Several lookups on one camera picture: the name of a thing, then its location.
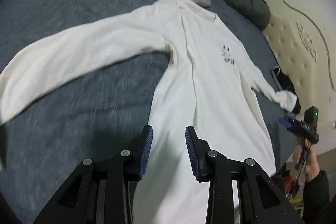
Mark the cream tufted headboard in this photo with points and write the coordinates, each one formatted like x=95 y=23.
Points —
x=296 y=37

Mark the person's right hand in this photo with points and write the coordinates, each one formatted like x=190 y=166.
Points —
x=311 y=165

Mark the clutter pile beside headboard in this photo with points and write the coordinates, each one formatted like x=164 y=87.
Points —
x=291 y=187

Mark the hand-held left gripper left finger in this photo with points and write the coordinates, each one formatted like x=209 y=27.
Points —
x=147 y=150

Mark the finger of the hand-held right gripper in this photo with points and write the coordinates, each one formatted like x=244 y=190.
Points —
x=285 y=123

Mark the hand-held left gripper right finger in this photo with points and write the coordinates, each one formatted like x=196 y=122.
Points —
x=191 y=153

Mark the person's right forearm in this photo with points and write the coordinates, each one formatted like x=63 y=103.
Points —
x=317 y=197

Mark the white long-sleeve shirt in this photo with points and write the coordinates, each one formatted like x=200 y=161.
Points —
x=210 y=82

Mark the folded black garment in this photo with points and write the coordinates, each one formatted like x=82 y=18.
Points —
x=284 y=82

